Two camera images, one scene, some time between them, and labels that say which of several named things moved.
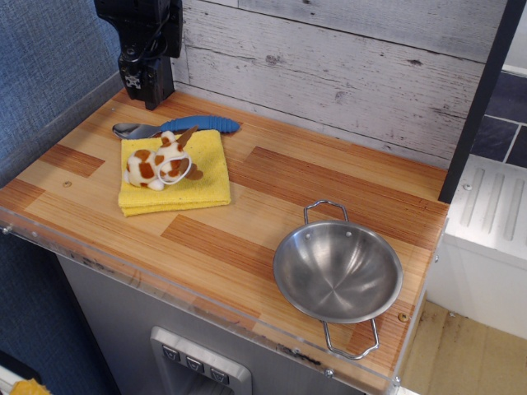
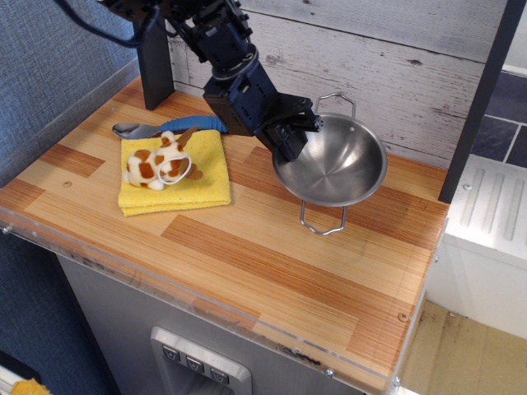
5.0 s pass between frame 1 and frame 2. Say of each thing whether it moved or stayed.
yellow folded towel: stayed
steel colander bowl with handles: moved
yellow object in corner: stayed
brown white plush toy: stayed
